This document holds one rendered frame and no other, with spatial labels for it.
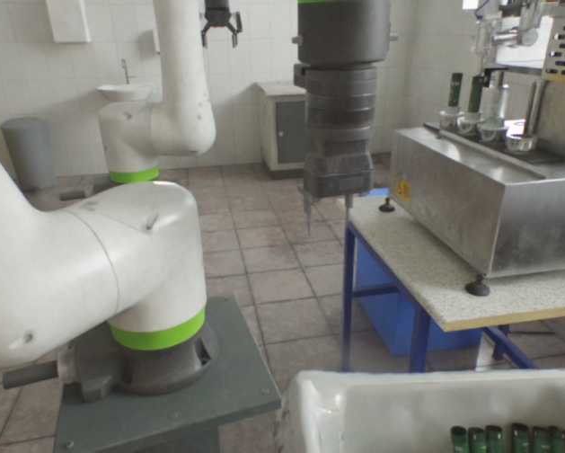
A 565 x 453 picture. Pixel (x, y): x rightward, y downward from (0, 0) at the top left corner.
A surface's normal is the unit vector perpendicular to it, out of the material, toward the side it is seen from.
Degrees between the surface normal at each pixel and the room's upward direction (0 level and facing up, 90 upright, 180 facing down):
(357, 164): 87
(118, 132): 89
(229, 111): 90
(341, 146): 99
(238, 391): 0
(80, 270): 66
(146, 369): 73
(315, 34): 90
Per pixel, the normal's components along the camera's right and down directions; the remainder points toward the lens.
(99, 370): 0.32, 0.22
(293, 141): 0.20, 0.40
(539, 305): -0.02, -0.91
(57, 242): 0.45, -0.63
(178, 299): 0.64, 0.30
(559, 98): -0.98, 0.10
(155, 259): 0.81, 0.19
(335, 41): -0.25, 0.40
